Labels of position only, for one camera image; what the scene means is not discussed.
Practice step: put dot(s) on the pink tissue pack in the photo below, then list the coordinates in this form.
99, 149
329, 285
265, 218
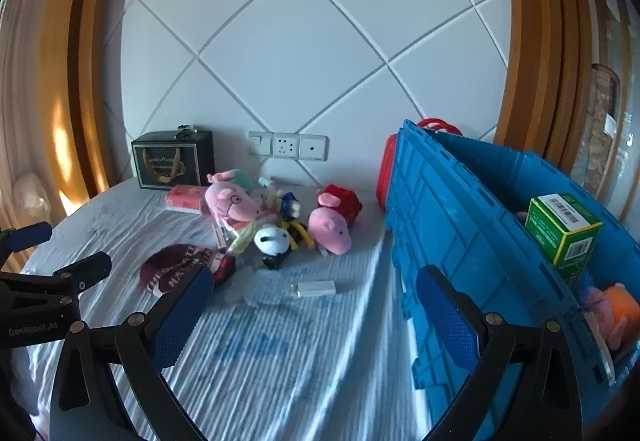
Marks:
185, 198

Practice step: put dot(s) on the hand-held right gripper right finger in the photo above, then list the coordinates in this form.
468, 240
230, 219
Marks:
447, 326

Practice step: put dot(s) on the pink pig plush with glasses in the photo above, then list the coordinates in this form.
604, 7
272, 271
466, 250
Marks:
227, 201

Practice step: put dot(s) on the orange plush toy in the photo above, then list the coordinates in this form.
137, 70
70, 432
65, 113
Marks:
617, 316

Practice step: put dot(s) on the dark gift bag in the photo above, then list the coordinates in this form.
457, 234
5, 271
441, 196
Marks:
170, 161

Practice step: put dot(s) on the black white panda plush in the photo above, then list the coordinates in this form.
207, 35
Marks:
270, 241

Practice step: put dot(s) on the pink pig plush red dress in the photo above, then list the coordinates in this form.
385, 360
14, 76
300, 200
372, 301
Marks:
327, 226

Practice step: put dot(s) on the blue plastic crate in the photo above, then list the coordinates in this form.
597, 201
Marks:
450, 221

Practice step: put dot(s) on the flat pink white box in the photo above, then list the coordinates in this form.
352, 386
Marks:
219, 233

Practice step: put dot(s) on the white wall light switch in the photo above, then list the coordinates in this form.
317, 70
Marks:
260, 144

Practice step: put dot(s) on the yellow duck snowball clip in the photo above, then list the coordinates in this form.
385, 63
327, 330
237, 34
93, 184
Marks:
300, 228

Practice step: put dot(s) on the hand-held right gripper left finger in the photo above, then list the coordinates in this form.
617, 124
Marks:
182, 316

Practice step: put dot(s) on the white wall power socket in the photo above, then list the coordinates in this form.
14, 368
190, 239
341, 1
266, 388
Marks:
286, 146

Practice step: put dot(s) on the green cardboard box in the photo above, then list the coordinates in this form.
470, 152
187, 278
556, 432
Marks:
562, 228

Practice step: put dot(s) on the white usb adapter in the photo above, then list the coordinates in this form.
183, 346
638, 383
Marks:
315, 289

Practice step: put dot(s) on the white green snack packet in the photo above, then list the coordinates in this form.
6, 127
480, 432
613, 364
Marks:
243, 236

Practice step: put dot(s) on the clear plastic bag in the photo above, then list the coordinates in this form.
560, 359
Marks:
260, 293

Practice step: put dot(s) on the blue white crinkled tablecloth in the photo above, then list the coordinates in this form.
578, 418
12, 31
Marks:
300, 361

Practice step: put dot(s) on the maroon printed cap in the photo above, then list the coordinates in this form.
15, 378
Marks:
170, 266

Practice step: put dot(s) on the cream bear plush blue outfit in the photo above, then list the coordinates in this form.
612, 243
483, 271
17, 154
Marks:
271, 197

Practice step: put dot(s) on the red plastic case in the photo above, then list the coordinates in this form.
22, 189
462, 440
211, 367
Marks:
386, 171

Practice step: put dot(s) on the orange wooden wall frame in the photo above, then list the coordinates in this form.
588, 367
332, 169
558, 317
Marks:
75, 71
540, 46

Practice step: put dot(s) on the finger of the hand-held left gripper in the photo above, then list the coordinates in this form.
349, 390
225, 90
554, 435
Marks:
90, 268
30, 236

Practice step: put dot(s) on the white wall jack plate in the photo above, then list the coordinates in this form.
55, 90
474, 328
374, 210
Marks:
313, 148

